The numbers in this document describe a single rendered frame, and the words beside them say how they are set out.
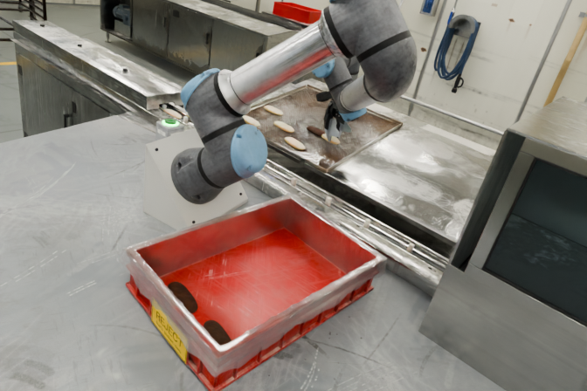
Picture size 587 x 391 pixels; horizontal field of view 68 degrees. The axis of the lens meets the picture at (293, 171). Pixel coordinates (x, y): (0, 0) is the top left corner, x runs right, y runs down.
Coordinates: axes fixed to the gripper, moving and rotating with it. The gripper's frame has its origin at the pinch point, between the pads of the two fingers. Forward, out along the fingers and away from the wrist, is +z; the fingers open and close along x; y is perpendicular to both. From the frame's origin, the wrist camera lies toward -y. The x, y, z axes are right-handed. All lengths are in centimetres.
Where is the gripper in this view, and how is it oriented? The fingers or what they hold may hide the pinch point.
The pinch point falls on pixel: (332, 135)
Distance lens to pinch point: 152.4
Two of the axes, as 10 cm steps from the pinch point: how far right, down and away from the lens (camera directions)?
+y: 6.4, 4.7, -6.1
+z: -0.7, 8.3, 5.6
